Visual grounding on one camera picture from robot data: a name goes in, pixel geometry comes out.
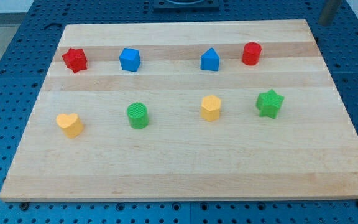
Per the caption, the green cylinder block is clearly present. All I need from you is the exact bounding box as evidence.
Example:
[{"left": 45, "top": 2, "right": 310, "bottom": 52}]
[{"left": 126, "top": 102, "right": 149, "bottom": 129}]

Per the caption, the grey metal rod tool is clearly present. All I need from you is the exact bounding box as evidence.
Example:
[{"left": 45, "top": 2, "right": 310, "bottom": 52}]
[{"left": 318, "top": 0, "right": 342, "bottom": 26}]

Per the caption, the wooden board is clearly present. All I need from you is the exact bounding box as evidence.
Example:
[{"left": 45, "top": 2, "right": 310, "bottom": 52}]
[{"left": 0, "top": 19, "right": 358, "bottom": 202}]

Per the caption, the green star block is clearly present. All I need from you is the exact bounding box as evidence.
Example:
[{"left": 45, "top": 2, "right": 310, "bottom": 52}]
[{"left": 256, "top": 89, "right": 285, "bottom": 119}]

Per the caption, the blue triangle block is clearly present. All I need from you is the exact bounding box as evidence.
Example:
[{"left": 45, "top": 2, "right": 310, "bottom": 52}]
[{"left": 200, "top": 48, "right": 220, "bottom": 71}]

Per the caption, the red star block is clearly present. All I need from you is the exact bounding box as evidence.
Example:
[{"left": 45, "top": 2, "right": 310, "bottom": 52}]
[{"left": 62, "top": 48, "right": 88, "bottom": 73}]

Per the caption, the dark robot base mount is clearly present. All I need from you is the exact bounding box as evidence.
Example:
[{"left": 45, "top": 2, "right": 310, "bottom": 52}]
[{"left": 151, "top": 0, "right": 220, "bottom": 11}]

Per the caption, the red cylinder block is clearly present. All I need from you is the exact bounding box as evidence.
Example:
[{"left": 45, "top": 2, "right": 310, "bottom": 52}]
[{"left": 242, "top": 42, "right": 262, "bottom": 66}]

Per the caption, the yellow heart block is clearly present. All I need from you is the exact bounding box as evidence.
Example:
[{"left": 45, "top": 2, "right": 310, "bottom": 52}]
[{"left": 56, "top": 113, "right": 84, "bottom": 138}]

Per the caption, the yellow hexagon block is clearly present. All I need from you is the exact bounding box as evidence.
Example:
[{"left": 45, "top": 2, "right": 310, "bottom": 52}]
[{"left": 200, "top": 95, "right": 221, "bottom": 121}]

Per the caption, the blue cube block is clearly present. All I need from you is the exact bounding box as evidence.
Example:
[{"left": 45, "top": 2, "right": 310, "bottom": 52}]
[{"left": 119, "top": 48, "right": 141, "bottom": 72}]

